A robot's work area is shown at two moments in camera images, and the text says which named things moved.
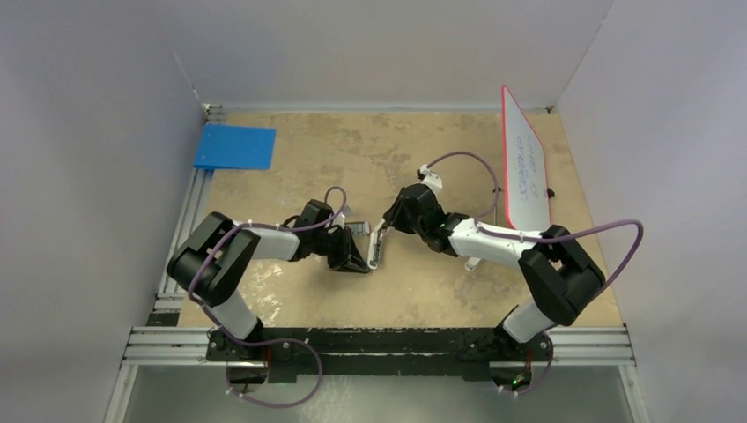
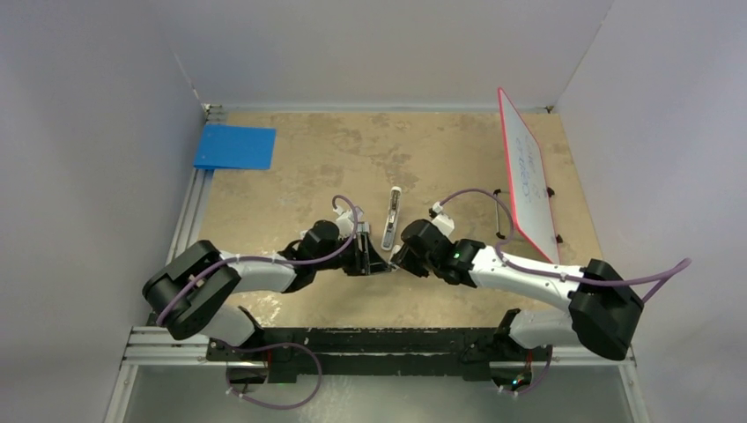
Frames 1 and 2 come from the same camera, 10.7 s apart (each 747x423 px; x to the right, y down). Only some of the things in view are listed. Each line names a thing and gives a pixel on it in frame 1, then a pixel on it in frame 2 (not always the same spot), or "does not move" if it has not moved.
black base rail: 289,352 does not move
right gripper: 395,218 to 404,260
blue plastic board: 230,147 does not move
